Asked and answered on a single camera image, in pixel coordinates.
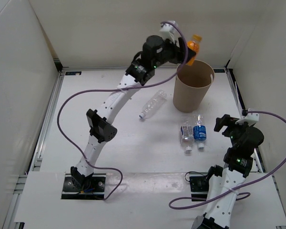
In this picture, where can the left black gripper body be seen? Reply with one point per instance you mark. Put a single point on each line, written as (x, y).
(169, 53)

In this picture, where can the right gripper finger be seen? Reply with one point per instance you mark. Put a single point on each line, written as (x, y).
(226, 133)
(221, 122)

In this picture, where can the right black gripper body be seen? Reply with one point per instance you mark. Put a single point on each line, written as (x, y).
(236, 130)

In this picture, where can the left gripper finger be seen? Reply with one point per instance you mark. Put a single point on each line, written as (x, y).
(182, 53)
(191, 56)

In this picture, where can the orange plastic bottle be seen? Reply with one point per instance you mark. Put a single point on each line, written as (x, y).
(194, 43)

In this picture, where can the clear plastic bottle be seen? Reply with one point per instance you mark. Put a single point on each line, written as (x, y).
(153, 105)

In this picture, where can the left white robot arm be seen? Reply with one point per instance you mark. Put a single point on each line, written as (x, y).
(156, 51)

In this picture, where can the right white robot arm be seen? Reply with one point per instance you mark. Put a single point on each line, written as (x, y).
(222, 195)

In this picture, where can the brown cardboard bin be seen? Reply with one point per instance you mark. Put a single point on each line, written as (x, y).
(191, 85)

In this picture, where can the blue label Pocari Sweat bottle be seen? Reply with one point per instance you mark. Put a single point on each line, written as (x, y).
(199, 131)

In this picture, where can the clear bottle white orange label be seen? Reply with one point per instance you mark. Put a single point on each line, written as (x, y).
(186, 134)

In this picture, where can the white front board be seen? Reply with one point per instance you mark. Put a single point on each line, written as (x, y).
(143, 201)

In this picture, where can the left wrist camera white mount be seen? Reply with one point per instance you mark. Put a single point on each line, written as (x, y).
(167, 32)

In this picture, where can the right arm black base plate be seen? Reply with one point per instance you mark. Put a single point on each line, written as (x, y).
(199, 186)

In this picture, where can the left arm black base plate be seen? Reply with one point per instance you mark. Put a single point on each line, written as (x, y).
(93, 189)

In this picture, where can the aluminium table frame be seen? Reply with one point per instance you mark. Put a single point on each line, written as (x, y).
(142, 145)

